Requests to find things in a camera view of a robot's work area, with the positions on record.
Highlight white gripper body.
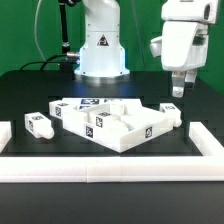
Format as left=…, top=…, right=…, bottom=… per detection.
left=161, top=0, right=219, bottom=71

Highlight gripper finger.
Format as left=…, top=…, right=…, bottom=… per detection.
left=185, top=69, right=197, bottom=90
left=172, top=72, right=185, bottom=98

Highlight white square tabletop part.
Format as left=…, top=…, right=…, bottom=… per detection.
left=62, top=98, right=179, bottom=153

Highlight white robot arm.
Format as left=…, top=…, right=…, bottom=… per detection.
left=75, top=0, right=219, bottom=98

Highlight white U-shaped fence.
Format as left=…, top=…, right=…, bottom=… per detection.
left=0, top=122, right=224, bottom=183

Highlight white sheet with markers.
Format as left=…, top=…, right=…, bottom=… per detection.
left=62, top=98, right=113, bottom=110

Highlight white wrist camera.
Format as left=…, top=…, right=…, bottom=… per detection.
left=150, top=36, right=162, bottom=57

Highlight black cables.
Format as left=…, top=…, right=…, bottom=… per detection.
left=19, top=53, right=80, bottom=72

